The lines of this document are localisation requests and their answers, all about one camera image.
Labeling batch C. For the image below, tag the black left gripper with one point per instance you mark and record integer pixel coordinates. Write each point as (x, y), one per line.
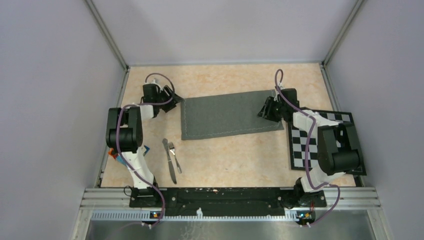
(176, 98)

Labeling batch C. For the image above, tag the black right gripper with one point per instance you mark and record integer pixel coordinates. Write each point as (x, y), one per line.
(265, 112)

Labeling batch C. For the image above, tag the grey cloth napkin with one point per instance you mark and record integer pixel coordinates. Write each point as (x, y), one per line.
(225, 115)

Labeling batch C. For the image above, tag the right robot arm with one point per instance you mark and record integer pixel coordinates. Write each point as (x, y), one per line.
(314, 180)

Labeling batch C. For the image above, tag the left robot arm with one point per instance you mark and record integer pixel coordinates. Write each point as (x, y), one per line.
(124, 136)

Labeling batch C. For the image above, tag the black white checkerboard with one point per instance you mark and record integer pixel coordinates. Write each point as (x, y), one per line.
(325, 139)

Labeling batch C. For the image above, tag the silver table knife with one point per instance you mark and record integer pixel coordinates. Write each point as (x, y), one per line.
(169, 161)

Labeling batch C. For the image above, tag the silver fork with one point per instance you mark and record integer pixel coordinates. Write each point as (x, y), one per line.
(172, 149)

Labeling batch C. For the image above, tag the colourful card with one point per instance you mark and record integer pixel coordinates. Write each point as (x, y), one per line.
(129, 156)

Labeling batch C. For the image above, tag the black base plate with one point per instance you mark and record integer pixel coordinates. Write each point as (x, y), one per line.
(231, 201)

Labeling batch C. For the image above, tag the aluminium frame rail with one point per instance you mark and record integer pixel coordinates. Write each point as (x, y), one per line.
(113, 204)

